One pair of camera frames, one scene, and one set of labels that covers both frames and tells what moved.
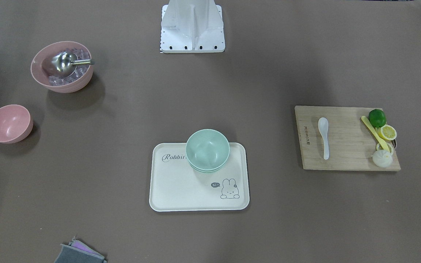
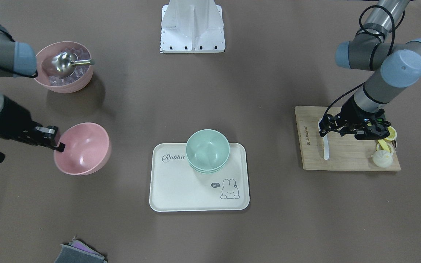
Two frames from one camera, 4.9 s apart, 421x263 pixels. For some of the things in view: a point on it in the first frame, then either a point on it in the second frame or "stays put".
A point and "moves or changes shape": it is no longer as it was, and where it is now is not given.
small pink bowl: [9, 124] moves or changes shape
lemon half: [387, 132] stays put
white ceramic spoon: [323, 124] stays put
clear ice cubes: [80, 70] stays put
